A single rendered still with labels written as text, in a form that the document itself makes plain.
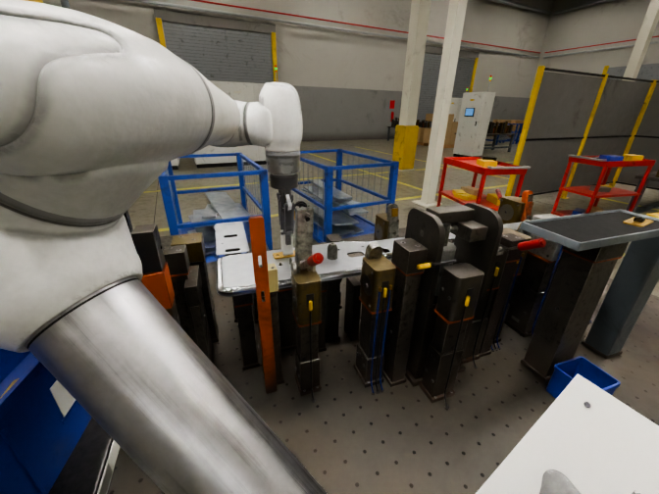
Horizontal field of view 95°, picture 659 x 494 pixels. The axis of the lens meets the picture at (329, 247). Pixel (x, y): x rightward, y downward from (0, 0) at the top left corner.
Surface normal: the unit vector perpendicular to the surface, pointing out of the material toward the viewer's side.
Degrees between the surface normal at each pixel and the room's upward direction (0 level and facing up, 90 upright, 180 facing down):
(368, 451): 0
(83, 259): 67
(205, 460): 56
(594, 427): 45
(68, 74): 76
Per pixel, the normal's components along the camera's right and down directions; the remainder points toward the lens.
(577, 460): -0.62, -0.52
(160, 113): 0.97, 0.23
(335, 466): 0.02, -0.91
